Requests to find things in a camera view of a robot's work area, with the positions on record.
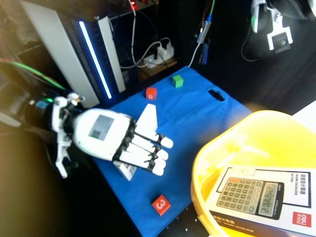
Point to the white computer tower blue light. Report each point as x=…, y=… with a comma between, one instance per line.
x=61, y=47

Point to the white power strip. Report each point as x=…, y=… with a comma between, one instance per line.
x=158, y=55

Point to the green cube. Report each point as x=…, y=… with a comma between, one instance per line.
x=177, y=81

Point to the yellow plastic tub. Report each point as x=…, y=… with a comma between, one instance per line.
x=237, y=145

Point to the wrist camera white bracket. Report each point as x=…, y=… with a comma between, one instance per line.
x=281, y=42

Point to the blue foam mat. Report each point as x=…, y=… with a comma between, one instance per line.
x=192, y=116

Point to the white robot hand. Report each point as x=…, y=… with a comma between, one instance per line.
x=98, y=133
x=288, y=6

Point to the small black object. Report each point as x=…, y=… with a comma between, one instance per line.
x=216, y=95

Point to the orange-red cube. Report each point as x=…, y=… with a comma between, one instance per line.
x=150, y=93

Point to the red cube with number three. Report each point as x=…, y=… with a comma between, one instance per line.
x=161, y=205

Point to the white calculator box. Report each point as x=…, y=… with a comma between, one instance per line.
x=247, y=195

